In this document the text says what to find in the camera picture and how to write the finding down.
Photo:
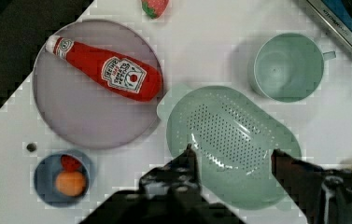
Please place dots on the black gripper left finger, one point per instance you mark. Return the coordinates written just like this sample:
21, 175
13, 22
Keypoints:
181, 172

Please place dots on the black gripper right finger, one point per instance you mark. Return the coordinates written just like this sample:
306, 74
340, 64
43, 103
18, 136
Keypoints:
323, 195

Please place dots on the green plastic strainer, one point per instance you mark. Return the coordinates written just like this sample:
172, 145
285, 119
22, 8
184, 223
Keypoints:
233, 139

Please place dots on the orange toy fruit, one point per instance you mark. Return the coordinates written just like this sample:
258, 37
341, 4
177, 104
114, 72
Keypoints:
71, 184

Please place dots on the red toy fruit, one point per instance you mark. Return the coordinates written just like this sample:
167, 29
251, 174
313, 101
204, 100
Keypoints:
70, 164

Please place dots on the red ketchup bottle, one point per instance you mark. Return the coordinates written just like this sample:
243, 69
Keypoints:
124, 75

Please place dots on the grey round plate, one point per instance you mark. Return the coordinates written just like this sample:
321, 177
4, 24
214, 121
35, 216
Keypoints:
80, 110

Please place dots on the small blue bowl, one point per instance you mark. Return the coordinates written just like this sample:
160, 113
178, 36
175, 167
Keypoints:
47, 170

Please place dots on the green plastic cup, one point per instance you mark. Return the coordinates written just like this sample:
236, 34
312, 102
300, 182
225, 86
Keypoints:
288, 68

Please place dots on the toy strawberry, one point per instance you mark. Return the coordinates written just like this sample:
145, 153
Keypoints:
154, 8

